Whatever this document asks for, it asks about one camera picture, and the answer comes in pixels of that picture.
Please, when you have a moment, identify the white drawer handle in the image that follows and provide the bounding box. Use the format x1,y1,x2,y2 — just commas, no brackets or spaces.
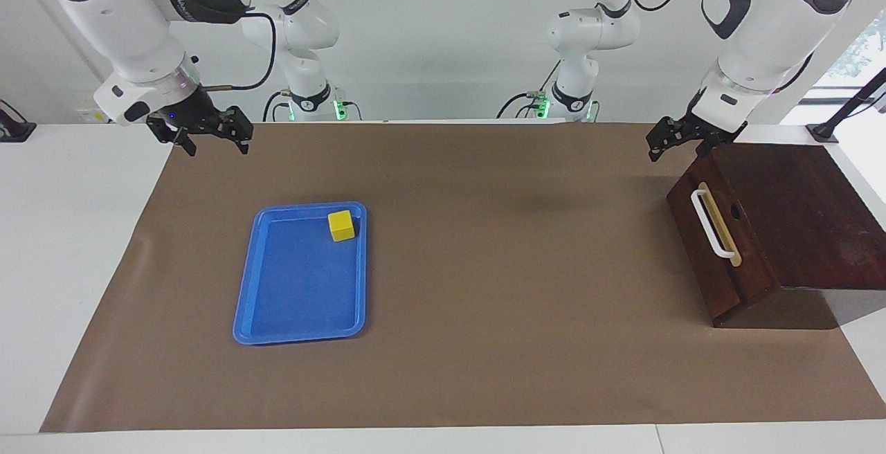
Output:
690,189,736,260

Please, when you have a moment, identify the wooden drawer with dark front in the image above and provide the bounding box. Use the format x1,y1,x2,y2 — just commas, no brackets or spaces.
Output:
667,155,781,328

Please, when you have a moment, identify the yellow cube block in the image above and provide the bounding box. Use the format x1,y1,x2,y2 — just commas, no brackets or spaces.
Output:
327,210,356,242

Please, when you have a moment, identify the dark wooden drawer cabinet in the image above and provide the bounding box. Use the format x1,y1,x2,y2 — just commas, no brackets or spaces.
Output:
667,141,886,331

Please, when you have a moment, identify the blue plastic tray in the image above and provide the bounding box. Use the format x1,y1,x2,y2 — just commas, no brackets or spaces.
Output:
232,201,368,346

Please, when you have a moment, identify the brown paper table mat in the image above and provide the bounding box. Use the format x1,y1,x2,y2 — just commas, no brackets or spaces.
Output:
39,120,886,434

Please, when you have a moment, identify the black right base cable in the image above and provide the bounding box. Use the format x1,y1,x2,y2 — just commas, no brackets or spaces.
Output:
262,89,293,123

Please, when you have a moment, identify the black base cable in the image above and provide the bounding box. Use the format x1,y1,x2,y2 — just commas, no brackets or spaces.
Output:
262,89,293,123
496,60,563,121

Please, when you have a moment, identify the black left base cable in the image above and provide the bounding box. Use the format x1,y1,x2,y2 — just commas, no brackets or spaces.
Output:
496,60,563,121

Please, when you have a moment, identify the black camera stand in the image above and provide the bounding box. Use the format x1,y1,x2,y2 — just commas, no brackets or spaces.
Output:
806,66,886,145

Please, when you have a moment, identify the black clamp mount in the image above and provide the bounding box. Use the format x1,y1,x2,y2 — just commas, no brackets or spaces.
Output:
0,99,37,143

